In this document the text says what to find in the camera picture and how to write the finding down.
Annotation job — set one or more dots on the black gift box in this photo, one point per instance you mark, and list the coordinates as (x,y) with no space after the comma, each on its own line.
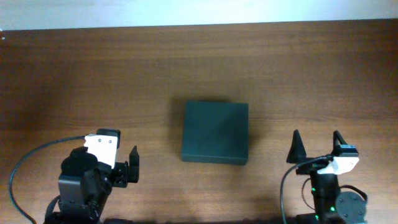
(216,132)

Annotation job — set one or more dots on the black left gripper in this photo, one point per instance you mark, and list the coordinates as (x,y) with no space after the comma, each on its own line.
(122,173)

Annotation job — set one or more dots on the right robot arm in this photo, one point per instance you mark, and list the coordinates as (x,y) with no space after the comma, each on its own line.
(333,203)

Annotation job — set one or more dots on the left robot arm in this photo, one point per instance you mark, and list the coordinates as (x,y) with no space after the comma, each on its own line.
(85,185)

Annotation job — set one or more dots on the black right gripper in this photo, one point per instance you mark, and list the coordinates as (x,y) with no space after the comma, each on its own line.
(314,167)

